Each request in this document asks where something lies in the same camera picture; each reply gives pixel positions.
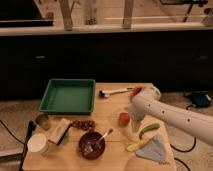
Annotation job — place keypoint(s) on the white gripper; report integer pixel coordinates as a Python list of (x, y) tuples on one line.
[(137, 114)]

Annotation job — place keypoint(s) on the red apple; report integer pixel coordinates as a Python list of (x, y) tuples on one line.
[(123, 119)]

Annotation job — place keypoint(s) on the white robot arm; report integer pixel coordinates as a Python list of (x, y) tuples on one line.
[(146, 101)]

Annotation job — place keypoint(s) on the green plastic tray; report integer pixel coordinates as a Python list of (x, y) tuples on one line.
[(69, 96)]

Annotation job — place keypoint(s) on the green cucumber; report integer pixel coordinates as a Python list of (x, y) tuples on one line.
[(148, 128)]

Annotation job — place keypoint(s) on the metal spoon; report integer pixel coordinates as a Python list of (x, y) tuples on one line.
[(99, 139)]

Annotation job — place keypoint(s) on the blue grey cloth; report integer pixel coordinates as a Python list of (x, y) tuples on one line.
[(154, 150)]

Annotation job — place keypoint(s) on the orange bowl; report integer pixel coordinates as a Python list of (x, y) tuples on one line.
[(135, 91)]

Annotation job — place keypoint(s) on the brown grape bunch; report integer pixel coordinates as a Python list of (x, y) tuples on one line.
[(86, 125)]

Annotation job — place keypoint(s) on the dark brown bowl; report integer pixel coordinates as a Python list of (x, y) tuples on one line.
[(91, 137)]

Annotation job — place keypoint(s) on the blue black bag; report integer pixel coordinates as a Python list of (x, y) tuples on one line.
[(199, 99)]

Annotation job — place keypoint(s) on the small metal cup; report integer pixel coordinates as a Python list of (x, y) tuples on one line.
[(43, 121)]

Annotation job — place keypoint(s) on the white paper cup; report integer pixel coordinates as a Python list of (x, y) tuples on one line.
[(38, 143)]

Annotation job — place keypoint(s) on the black stand left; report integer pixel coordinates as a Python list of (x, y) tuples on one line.
[(30, 129)]

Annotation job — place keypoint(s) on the white handled dish brush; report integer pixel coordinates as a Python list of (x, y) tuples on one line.
[(108, 93)]

